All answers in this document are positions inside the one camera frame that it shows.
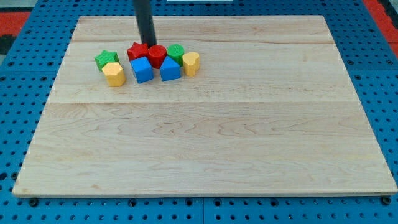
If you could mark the yellow hexagon block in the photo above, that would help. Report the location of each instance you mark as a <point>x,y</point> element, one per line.
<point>114,74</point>

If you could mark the blue triangle block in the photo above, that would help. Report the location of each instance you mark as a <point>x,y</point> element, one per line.
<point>169,70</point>

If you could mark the yellow heart block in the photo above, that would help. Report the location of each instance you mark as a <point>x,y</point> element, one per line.
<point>191,63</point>

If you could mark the green cylinder block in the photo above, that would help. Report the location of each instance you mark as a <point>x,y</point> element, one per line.
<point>176,52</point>

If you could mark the blue cube block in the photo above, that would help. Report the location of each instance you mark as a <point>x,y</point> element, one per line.
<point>142,69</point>

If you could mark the light wooden board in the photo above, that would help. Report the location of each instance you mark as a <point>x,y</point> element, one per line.
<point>271,112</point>

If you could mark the red cylinder block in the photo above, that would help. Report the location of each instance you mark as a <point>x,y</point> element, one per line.
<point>156,55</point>

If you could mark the red star block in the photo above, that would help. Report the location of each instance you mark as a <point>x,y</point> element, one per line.
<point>137,51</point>

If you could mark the green star block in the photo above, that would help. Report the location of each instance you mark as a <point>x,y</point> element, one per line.
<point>105,57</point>

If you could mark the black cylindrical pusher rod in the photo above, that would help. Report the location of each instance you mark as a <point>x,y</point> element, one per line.
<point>145,23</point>

